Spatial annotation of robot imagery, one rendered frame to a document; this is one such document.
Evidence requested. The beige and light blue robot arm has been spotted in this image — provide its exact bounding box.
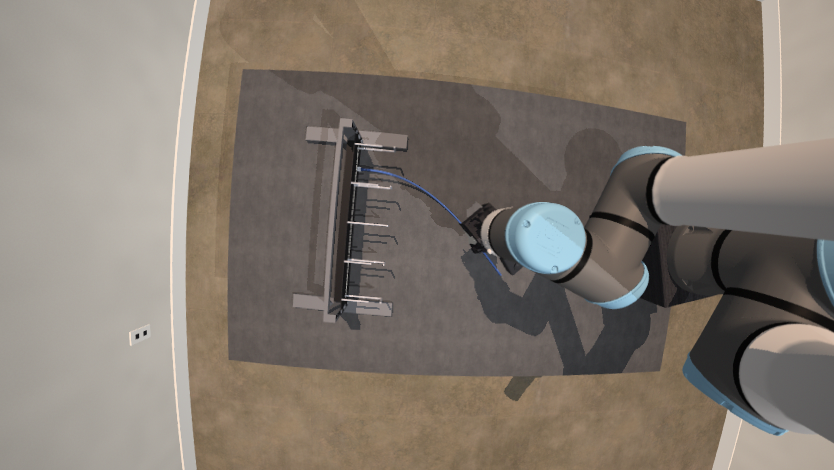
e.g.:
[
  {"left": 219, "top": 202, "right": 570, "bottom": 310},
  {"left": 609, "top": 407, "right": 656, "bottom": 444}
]
[{"left": 481, "top": 138, "right": 834, "bottom": 443}]

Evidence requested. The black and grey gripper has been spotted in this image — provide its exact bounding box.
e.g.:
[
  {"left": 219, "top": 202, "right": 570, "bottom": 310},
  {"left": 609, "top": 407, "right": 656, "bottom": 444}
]
[{"left": 459, "top": 203, "right": 496, "bottom": 254}]

